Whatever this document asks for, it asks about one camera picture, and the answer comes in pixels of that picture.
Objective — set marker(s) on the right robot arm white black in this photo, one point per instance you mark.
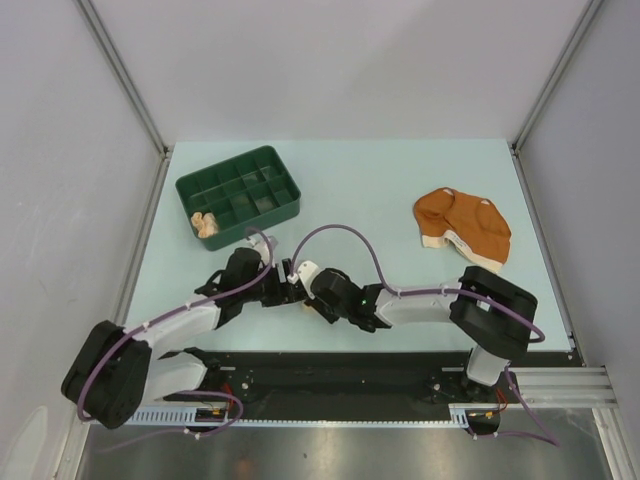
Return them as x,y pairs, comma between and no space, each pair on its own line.
495,314

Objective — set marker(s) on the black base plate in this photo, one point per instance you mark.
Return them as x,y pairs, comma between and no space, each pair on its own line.
370,406

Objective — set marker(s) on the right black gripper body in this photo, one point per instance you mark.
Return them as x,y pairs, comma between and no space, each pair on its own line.
330,314

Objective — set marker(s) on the beige navy-trimmed underwear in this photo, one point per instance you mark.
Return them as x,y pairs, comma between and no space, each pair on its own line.
306,306

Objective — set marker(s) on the left aluminium frame post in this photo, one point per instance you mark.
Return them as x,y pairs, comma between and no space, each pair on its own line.
108,48

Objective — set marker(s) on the aluminium frame post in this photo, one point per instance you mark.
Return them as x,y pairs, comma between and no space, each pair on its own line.
108,48
569,50

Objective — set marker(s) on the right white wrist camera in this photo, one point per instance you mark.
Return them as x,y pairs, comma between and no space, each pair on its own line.
304,275

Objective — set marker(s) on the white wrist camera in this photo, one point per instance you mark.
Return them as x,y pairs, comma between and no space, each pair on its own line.
266,248
304,275

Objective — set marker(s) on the orange brown underwear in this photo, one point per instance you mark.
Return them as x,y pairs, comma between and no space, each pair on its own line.
471,224

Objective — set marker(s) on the peach boxer underwear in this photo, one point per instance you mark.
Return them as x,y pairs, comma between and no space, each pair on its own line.
205,224

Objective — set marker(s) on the white slotted cable duct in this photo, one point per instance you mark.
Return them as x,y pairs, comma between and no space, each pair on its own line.
213,416

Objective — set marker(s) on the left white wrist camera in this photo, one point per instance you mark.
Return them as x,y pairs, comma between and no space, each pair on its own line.
266,248

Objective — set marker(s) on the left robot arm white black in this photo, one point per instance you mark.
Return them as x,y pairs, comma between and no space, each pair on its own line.
119,369

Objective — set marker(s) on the right aluminium frame post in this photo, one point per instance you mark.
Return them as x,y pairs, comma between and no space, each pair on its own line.
569,50

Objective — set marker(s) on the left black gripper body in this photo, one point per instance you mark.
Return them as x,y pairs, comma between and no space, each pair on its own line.
275,292

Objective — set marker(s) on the green compartment tray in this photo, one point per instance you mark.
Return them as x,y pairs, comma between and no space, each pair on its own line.
252,189

